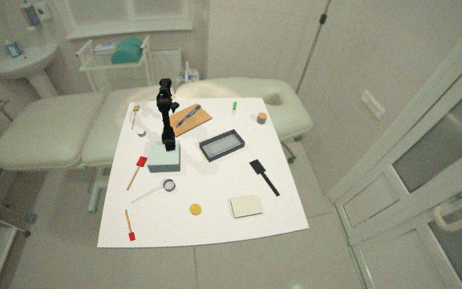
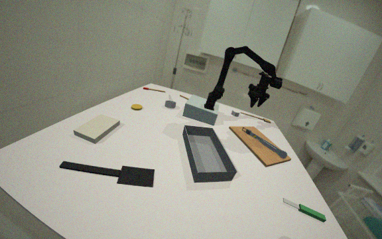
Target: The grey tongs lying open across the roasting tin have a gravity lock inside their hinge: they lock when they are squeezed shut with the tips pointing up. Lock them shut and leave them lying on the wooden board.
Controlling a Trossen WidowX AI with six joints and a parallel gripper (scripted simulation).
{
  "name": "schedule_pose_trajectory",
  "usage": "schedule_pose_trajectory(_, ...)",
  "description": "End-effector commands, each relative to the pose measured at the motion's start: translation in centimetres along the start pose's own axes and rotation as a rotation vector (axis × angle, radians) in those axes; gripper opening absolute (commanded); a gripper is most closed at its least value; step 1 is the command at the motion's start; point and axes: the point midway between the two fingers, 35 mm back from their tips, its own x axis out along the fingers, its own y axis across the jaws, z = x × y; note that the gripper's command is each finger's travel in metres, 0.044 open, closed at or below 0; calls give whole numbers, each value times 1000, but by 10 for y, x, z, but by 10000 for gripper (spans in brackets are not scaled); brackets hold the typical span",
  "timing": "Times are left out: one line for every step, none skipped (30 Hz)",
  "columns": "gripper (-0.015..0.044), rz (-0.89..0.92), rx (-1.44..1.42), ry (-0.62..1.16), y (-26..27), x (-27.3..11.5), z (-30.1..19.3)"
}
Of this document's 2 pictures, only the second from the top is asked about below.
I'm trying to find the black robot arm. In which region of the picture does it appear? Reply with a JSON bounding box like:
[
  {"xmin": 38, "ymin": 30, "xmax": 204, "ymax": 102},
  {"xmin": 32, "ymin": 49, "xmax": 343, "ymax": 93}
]
[{"xmin": 204, "ymin": 46, "xmax": 283, "ymax": 111}]

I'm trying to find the light brown wooden board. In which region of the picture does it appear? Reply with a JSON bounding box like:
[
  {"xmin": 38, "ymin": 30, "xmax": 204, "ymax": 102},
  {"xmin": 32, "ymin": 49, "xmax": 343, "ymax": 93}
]
[{"xmin": 229, "ymin": 126, "xmax": 291, "ymax": 167}]

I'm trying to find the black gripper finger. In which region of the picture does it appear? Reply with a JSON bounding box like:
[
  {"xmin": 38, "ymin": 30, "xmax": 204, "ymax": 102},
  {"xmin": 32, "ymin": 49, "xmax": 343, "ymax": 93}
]
[
  {"xmin": 257, "ymin": 97, "xmax": 267, "ymax": 107},
  {"xmin": 249, "ymin": 95, "xmax": 258, "ymax": 108}
]

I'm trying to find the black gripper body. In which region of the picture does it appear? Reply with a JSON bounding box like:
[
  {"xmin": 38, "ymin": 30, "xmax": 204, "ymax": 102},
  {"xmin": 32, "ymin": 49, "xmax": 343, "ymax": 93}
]
[{"xmin": 248, "ymin": 83, "xmax": 270, "ymax": 99}]

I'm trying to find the beige flat rectangular block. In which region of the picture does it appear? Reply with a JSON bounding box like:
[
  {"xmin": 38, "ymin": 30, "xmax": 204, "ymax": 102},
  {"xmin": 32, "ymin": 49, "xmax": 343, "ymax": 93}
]
[{"xmin": 74, "ymin": 114, "xmax": 119, "ymax": 144}]

